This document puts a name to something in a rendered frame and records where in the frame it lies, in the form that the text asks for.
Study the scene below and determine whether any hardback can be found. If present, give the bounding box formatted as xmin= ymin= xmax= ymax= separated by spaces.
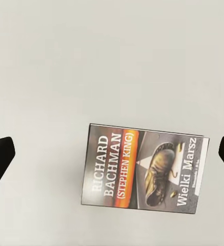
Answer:
xmin=81 ymin=123 xmax=210 ymax=215

